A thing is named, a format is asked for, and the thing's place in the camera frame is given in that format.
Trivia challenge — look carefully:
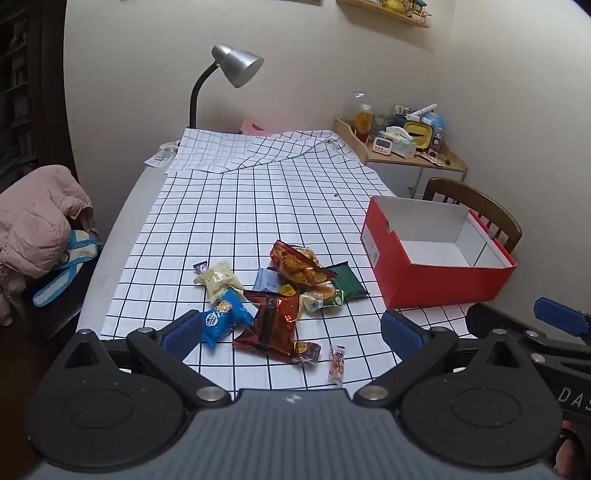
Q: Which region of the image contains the person's right hand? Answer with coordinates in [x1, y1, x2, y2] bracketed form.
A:
[556, 427, 591, 478]

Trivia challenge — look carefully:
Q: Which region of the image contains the round pastry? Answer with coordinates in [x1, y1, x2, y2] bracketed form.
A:
[299, 282, 345, 315]

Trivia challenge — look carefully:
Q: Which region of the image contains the light blue snack packet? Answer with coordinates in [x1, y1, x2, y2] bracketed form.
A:
[252, 268, 283, 296]

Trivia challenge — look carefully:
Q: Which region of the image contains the white checkered tablecloth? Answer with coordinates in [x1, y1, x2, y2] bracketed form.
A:
[100, 127, 490, 393]

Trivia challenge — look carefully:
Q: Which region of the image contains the orange chips packet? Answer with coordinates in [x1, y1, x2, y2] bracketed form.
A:
[269, 240, 338, 288]

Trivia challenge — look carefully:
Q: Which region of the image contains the wooden chair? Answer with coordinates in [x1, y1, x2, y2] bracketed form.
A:
[422, 176, 523, 254]

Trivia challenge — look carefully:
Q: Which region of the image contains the red cardboard box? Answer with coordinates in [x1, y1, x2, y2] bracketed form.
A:
[360, 196, 518, 310]

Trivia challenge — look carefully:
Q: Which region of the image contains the red-brown snack packet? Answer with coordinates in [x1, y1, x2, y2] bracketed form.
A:
[232, 290, 302, 363]

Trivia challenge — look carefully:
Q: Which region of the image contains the pale green tissue box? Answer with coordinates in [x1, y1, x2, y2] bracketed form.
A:
[385, 126, 419, 160]

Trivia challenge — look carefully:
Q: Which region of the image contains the wooden wall shelf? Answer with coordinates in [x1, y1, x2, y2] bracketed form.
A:
[336, 0, 431, 28]

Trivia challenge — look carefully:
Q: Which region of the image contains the blue and cream bag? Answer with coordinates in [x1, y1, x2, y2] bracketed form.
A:
[32, 228, 103, 308]

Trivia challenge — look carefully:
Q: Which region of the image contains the yellow box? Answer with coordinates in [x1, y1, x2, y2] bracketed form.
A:
[403, 121, 435, 151]

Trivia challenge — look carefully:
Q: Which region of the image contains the white cabinet with wooden top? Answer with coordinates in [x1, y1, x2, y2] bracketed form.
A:
[333, 117, 468, 201]

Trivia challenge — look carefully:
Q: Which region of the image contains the dark bookshelf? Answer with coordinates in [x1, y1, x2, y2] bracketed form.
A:
[0, 0, 70, 185]

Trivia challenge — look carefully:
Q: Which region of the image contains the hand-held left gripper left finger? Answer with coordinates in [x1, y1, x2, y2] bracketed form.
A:
[60, 309, 232, 409]

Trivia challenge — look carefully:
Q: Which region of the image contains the bright blue snack packet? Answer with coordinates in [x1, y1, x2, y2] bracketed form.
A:
[198, 289, 254, 349]

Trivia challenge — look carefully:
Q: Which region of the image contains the small pink candy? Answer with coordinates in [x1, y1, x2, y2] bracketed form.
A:
[328, 345, 347, 383]

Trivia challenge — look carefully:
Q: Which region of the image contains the bottle with orange liquid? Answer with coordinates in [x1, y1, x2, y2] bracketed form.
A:
[355, 104, 373, 139]

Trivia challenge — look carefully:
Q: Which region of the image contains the cream snack packet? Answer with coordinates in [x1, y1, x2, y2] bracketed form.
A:
[193, 261, 245, 304]

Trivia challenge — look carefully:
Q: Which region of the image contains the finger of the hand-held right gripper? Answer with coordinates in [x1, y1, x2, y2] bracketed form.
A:
[533, 298, 591, 344]
[465, 302, 591, 370]

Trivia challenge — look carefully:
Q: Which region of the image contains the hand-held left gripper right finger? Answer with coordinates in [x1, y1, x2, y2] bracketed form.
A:
[353, 309, 532, 409]

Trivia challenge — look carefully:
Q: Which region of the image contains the pink padded jacket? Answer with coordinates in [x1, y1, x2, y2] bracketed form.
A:
[0, 165, 95, 324]

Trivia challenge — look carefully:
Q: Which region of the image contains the small brown candy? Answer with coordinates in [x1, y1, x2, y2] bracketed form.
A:
[291, 340, 321, 365]

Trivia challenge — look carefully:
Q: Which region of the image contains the dark green snack packet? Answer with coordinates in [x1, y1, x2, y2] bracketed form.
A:
[323, 261, 370, 303]

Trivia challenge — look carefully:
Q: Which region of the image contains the blue box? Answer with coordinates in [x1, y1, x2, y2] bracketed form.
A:
[420, 114, 446, 139]

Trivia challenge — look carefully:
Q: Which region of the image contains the silver desk lamp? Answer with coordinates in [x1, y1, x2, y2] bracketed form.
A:
[188, 44, 264, 130]

